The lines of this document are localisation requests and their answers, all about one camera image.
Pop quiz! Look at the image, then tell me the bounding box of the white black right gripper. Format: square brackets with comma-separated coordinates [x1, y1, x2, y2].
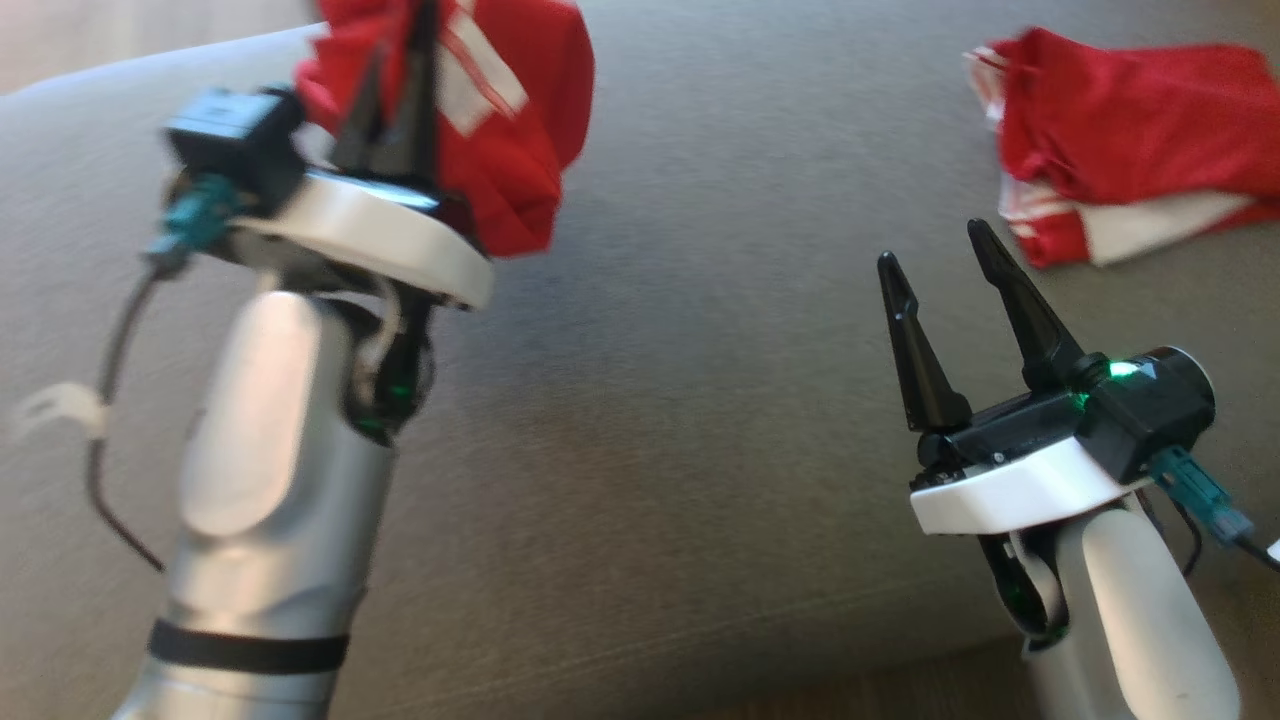
[877, 218, 1153, 537]

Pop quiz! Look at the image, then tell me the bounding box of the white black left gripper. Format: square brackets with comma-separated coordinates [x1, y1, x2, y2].
[232, 0, 495, 311]

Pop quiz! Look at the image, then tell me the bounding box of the red jersey with white sleeves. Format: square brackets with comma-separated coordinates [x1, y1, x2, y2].
[294, 0, 597, 260]

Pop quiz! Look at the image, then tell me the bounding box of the red jersey with white tag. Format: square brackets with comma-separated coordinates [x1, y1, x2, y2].
[963, 26, 1280, 270]

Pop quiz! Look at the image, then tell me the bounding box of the grey fabric sofa seat cushion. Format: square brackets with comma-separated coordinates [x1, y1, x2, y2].
[0, 0, 1280, 720]

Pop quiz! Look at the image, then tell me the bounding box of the teal left camera plug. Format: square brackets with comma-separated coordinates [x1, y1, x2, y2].
[148, 174, 243, 278]

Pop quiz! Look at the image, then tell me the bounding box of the teal camera plug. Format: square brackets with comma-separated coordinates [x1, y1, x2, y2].
[148, 174, 243, 278]
[1147, 446, 1257, 547]

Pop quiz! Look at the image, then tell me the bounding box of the teal right camera plug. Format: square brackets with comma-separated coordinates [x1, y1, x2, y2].
[1147, 446, 1257, 547]

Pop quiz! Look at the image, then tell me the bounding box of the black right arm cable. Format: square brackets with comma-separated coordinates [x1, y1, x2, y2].
[1232, 530, 1280, 575]

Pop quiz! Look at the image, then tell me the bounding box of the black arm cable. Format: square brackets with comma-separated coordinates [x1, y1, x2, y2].
[84, 262, 169, 575]
[1232, 530, 1280, 575]

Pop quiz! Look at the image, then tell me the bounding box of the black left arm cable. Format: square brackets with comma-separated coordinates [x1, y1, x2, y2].
[84, 262, 169, 575]

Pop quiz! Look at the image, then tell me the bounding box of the white left cable clip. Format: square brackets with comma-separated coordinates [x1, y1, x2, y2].
[14, 382, 111, 442]

